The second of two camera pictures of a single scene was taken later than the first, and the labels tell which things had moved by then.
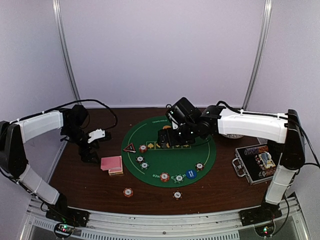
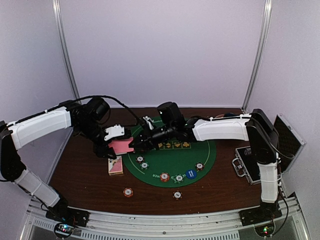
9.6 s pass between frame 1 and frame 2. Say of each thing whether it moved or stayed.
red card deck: moved
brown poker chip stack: stayed
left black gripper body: moved
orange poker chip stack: stayed
